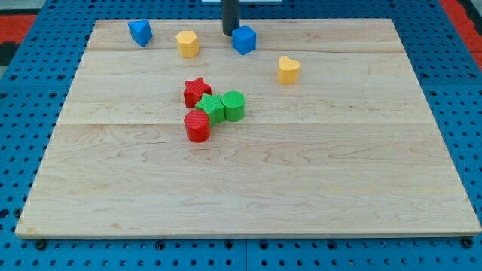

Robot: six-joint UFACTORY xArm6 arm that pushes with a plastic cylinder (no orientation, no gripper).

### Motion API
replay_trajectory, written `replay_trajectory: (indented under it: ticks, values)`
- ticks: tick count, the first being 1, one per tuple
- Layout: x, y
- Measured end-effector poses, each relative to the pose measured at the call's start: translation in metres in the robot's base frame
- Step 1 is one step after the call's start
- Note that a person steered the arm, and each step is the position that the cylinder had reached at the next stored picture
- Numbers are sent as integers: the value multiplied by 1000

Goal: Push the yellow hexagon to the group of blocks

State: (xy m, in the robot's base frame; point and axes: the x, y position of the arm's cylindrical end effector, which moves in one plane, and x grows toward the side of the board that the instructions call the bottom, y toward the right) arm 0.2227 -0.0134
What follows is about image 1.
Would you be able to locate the green cylinder block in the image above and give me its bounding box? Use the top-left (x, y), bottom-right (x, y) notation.
top-left (221, 90), bottom-right (246, 122)

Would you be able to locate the red cylinder block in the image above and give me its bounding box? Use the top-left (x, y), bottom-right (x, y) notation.
top-left (184, 110), bottom-right (210, 142)

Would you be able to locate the yellow hexagon block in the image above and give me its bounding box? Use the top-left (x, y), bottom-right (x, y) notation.
top-left (175, 30), bottom-right (200, 58)

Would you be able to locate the red star block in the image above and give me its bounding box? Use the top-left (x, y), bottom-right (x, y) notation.
top-left (184, 77), bottom-right (212, 108)

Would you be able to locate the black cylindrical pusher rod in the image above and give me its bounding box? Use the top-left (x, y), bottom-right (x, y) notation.
top-left (221, 0), bottom-right (240, 36)

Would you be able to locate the green star block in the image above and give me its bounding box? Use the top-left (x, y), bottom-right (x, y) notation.
top-left (195, 93), bottom-right (225, 126)

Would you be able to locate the blue triangular block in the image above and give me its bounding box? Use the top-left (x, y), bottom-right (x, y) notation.
top-left (127, 20), bottom-right (153, 47)

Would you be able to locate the yellow heart block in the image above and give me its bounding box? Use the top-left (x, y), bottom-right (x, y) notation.
top-left (277, 56), bottom-right (301, 84)

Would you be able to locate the blue cube block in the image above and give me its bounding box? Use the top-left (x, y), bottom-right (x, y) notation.
top-left (232, 25), bottom-right (257, 55)

